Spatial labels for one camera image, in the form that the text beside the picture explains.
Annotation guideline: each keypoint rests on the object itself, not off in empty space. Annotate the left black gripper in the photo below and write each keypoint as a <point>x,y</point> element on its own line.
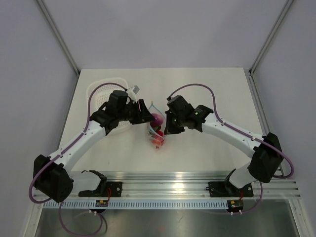
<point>142,116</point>

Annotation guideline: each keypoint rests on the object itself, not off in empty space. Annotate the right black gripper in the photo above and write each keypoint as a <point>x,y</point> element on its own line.
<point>170,129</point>

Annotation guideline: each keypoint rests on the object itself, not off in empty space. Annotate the pink toy onion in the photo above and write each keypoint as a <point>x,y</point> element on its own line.
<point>158,120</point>

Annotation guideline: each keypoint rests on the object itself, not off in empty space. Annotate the clear zip top bag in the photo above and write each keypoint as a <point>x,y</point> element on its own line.
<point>155,129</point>

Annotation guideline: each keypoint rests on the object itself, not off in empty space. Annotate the red toy apple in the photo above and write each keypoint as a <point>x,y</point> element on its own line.
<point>157,139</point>

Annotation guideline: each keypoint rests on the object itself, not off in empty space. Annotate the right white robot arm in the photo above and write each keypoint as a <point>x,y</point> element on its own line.
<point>262,150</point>

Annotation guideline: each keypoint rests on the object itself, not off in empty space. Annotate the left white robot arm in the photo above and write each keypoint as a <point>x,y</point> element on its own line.
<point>51,173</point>

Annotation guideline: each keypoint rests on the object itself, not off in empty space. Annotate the white perforated plastic basket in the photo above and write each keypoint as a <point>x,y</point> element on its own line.
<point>99,93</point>

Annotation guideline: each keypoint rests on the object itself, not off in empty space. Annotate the right small circuit board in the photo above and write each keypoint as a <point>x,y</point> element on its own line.
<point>235,206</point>

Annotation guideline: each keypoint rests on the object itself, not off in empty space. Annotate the small circuit board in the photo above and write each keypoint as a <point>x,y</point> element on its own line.
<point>235,206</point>
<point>102,203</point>

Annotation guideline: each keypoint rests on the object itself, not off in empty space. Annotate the left small circuit board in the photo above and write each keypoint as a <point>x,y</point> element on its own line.
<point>102,203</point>

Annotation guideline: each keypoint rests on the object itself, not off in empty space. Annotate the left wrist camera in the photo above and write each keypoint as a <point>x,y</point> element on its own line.
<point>132,93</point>

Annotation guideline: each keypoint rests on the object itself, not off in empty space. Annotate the aluminium mounting rail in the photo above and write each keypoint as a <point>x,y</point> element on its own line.
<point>191,185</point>

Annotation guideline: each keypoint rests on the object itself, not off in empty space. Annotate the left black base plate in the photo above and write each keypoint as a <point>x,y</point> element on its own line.
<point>114,189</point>

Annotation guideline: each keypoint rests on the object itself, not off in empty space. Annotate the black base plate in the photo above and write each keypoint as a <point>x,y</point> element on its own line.
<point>114,189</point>
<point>220,189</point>

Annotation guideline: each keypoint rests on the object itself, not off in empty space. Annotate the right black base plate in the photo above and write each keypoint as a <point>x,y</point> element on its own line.
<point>220,189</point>

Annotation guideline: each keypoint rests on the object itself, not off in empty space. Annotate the right aluminium frame post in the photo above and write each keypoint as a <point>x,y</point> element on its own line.
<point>271,35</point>

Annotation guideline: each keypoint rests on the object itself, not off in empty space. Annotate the aluminium frame post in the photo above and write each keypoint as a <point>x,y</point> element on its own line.
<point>271,35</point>
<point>56,33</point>

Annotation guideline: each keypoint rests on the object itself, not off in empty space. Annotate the white slotted cable duct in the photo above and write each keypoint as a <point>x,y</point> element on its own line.
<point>141,204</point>

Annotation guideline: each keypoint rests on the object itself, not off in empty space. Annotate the left aluminium frame post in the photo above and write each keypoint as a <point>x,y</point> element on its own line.
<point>56,33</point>

